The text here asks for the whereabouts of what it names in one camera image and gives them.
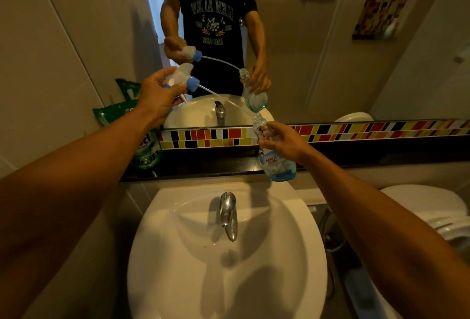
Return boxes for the clear spray bottle blue liquid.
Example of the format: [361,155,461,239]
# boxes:
[252,113,297,183]

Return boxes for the person's left forearm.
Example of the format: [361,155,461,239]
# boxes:
[0,107,162,319]

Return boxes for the white ceramic washbasin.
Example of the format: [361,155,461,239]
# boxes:
[127,179,328,319]

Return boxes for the green detergent refill pouch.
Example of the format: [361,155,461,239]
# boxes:
[92,78,164,171]

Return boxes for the blue plastic bin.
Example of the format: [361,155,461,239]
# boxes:
[343,267,379,319]

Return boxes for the chrome faucet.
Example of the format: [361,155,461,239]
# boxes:
[219,192,239,242]

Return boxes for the white blue trigger sprayer head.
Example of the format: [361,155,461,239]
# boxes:
[163,63,255,117]

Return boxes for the person's right hand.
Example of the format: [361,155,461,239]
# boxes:
[257,121,315,167]

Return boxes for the white toilet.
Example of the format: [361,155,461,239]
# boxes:
[379,184,470,257]

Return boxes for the grey bidet hose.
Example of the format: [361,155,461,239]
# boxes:
[319,208,348,300]

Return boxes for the person's left hand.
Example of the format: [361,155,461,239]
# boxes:
[136,67,188,129]

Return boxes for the person's right forearm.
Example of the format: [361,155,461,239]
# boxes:
[298,145,470,319]

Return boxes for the wall mirror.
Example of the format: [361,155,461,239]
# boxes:
[140,0,470,127]

